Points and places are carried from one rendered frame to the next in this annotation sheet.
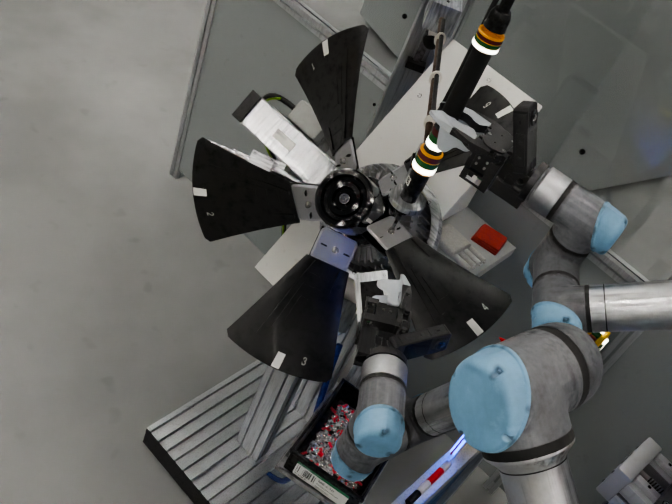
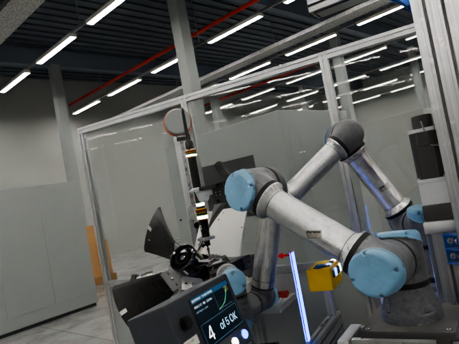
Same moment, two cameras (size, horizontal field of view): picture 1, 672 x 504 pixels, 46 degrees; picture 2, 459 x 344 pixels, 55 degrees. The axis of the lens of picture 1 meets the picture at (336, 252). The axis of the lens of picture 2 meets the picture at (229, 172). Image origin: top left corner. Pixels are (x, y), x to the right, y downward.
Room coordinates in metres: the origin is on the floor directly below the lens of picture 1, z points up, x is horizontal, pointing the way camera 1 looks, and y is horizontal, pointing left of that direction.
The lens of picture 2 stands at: (-0.61, -0.22, 1.45)
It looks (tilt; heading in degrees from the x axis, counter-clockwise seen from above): 2 degrees up; 0
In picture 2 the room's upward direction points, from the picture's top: 10 degrees counter-clockwise
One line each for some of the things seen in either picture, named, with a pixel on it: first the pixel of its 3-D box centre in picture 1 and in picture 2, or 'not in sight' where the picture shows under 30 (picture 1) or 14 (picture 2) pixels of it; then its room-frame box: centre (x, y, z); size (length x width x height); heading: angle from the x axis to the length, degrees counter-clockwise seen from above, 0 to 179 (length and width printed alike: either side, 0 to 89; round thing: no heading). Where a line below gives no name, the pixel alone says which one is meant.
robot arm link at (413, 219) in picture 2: not in sight; (425, 223); (1.01, -0.88, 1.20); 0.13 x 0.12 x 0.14; 4
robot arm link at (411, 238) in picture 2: not in sight; (399, 254); (0.57, -0.62, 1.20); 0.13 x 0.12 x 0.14; 141
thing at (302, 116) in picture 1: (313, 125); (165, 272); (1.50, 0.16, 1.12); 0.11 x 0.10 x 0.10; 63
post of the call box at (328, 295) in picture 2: not in sight; (329, 300); (1.27, -0.53, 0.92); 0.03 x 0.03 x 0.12; 63
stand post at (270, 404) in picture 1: (283, 376); not in sight; (1.33, -0.01, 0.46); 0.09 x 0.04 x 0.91; 63
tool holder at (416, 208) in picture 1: (416, 179); (203, 227); (1.19, -0.08, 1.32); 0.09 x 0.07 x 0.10; 8
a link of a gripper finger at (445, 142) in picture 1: (447, 136); (200, 194); (1.15, -0.09, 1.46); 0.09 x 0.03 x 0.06; 81
